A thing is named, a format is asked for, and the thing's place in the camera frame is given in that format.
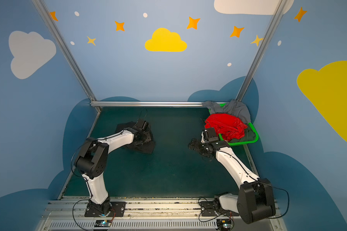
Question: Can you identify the black t shirt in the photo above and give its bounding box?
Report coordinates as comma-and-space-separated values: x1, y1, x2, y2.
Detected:
115, 121, 156, 154

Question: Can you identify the red t shirt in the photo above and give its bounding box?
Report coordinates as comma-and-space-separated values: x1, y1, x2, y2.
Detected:
205, 113, 248, 141

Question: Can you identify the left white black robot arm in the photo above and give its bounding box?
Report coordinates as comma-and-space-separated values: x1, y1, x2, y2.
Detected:
74, 128, 155, 218

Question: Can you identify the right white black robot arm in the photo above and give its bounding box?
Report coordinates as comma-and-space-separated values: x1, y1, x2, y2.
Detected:
188, 128, 276, 224

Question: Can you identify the green plastic basket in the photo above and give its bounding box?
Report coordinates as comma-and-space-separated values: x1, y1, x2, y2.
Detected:
203, 100, 259, 146

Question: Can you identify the dark green t shirt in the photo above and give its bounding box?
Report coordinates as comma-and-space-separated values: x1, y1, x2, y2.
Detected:
229, 128, 256, 143

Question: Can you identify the grey t shirt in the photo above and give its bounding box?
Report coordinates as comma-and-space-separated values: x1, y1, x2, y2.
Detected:
201, 100, 251, 124

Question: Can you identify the right controller board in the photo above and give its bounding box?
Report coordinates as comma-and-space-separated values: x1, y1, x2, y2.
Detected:
216, 219, 233, 231

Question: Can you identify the controller board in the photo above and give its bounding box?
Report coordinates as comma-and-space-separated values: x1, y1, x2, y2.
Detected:
216, 219, 233, 231
94, 219, 112, 228

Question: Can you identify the left controller board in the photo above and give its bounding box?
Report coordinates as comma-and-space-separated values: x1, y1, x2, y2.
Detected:
94, 219, 112, 228

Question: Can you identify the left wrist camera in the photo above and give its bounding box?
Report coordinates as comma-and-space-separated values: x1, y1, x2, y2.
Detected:
134, 119, 149, 131

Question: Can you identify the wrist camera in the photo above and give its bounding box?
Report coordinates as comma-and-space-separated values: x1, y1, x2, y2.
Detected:
201, 131, 207, 143
134, 119, 149, 131

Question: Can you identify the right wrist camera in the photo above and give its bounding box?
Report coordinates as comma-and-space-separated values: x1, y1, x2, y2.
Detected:
201, 131, 207, 143

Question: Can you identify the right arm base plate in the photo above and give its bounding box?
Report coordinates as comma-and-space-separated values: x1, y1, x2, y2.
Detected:
199, 200, 239, 217

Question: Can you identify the back aluminium frame rail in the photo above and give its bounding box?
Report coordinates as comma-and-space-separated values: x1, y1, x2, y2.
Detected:
91, 101, 203, 108

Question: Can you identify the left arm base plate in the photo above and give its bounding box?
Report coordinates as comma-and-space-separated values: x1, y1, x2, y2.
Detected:
84, 201, 126, 218

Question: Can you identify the front aluminium rail bed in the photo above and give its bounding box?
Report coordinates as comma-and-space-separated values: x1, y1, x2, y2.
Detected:
36, 196, 287, 231

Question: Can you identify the left aluminium frame post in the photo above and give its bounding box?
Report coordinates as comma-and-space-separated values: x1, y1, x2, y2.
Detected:
32, 0, 97, 101

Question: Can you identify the aluminium frame post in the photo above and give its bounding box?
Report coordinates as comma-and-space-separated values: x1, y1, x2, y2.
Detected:
236, 0, 289, 101
32, 0, 97, 101

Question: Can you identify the right aluminium frame post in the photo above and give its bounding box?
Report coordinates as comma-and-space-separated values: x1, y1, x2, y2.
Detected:
236, 0, 289, 101

